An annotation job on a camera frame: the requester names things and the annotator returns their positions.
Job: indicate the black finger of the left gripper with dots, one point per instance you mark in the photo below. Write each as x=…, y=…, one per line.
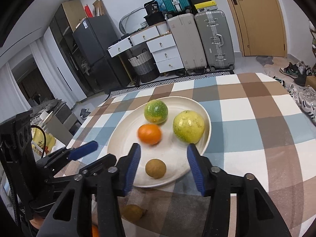
x=93, y=169

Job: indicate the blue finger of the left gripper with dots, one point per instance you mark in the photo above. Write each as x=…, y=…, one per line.
x=81, y=150

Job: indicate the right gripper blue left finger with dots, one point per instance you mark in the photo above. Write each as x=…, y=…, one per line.
x=108, y=186

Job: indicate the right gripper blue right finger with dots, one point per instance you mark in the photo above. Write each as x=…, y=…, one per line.
x=257, y=215

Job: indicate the brown longan with stem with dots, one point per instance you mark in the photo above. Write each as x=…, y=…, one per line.
x=133, y=213

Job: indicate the orange tangerine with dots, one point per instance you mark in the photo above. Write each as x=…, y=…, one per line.
x=149, y=134
x=95, y=231

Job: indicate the green yellow citrus fruit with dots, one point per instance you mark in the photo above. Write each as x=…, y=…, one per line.
x=156, y=112

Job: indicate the person's left hand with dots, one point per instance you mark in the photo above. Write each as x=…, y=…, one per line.
x=37, y=221

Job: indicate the yellow snack bag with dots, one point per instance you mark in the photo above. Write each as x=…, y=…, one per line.
x=40, y=142

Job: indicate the cream round plate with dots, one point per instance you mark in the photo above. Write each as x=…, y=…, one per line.
x=170, y=149

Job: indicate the woven laundry basket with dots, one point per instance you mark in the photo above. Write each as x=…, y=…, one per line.
x=145, y=67

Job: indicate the white desk drawers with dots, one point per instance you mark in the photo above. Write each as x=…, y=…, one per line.
x=137, y=38

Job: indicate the black refrigerator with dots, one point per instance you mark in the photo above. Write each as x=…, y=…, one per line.
x=93, y=37

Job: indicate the white drawer cabinet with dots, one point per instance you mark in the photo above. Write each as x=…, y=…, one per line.
x=165, y=53

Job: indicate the tall dark glass cabinet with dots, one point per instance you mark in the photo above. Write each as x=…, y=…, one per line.
x=62, y=26

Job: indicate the beige suitcase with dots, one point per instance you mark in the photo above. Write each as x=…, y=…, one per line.
x=188, y=41

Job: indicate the silver aluminium suitcase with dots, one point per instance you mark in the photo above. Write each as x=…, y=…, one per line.
x=216, y=39

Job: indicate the yellow black box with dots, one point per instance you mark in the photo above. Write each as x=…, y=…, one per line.
x=206, y=6

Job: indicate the wooden door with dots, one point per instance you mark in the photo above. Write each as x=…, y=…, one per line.
x=260, y=27

